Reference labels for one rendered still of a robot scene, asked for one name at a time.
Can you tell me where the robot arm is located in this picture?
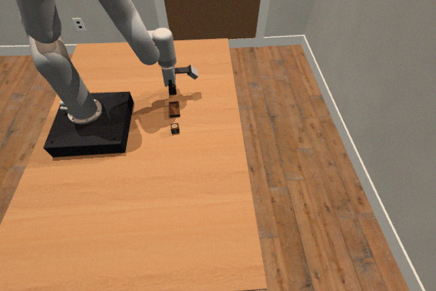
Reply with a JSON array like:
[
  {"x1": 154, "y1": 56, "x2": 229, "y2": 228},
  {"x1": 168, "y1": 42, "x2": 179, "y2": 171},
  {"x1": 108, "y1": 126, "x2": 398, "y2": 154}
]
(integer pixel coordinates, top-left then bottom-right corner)
[{"x1": 16, "y1": 0, "x2": 176, "y2": 124}]

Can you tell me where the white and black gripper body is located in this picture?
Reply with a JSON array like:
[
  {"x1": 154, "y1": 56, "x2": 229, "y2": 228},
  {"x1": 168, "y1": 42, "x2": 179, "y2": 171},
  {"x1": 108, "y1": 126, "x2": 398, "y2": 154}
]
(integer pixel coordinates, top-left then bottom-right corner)
[{"x1": 159, "y1": 63, "x2": 176, "y2": 87}]

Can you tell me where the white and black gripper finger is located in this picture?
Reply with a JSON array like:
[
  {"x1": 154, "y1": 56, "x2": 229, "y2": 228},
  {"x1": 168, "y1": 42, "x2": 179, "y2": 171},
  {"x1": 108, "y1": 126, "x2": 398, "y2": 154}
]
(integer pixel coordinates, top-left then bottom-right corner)
[{"x1": 168, "y1": 80, "x2": 176, "y2": 95}]

